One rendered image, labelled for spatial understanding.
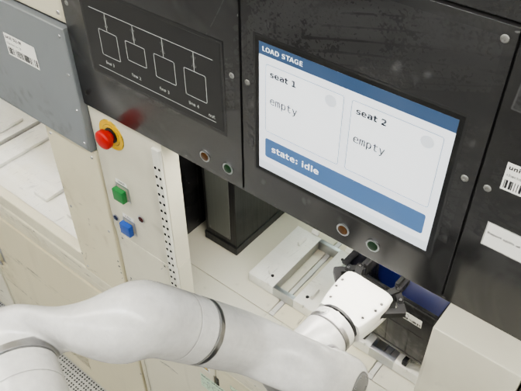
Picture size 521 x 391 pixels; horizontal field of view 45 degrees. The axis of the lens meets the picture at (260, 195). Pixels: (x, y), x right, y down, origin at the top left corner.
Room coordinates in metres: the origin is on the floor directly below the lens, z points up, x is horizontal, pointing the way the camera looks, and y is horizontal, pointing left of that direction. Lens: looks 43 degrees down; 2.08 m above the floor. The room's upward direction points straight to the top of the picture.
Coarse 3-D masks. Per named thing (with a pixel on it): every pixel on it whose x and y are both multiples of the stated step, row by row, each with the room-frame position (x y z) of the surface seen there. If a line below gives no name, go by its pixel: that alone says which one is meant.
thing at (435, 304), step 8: (384, 272) 0.91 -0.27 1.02; (392, 272) 0.90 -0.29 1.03; (384, 280) 0.91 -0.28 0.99; (392, 280) 0.90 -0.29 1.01; (408, 288) 0.87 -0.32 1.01; (416, 288) 0.86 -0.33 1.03; (408, 296) 0.87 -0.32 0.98; (416, 296) 0.86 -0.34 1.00; (424, 296) 0.84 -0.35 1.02; (432, 296) 0.83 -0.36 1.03; (424, 304) 0.84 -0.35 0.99; (432, 304) 0.83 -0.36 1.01; (440, 304) 0.82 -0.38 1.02; (448, 304) 0.81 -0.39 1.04; (432, 312) 0.83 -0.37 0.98; (440, 312) 0.82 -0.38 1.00
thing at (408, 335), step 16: (352, 256) 0.87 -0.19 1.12; (384, 288) 0.79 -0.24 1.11; (416, 304) 0.74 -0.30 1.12; (384, 320) 0.79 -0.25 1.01; (400, 320) 0.76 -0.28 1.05; (416, 320) 0.74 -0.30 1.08; (432, 320) 0.72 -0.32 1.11; (384, 336) 0.78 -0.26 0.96; (400, 336) 0.76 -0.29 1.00; (416, 336) 0.73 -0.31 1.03; (416, 352) 0.73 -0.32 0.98
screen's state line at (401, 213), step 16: (272, 144) 0.72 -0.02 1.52; (288, 160) 0.70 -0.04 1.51; (304, 160) 0.69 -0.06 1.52; (320, 176) 0.67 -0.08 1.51; (336, 176) 0.65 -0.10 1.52; (352, 192) 0.63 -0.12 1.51; (368, 192) 0.62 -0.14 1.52; (384, 208) 0.60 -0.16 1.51; (400, 208) 0.59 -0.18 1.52; (416, 224) 0.57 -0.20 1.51
